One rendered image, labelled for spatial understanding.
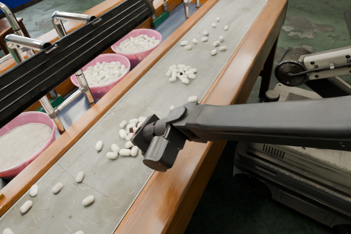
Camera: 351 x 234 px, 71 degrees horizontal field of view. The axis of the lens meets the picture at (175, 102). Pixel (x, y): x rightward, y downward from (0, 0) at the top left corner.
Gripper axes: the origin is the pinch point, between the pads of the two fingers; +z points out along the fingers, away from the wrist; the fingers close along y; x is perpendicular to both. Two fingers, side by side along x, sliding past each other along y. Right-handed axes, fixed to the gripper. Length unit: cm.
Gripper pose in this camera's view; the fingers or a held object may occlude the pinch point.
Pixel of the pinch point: (135, 140)
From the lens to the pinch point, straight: 73.2
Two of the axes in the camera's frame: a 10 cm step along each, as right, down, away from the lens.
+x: 6.5, 7.3, 2.3
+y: -4.8, 6.2, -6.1
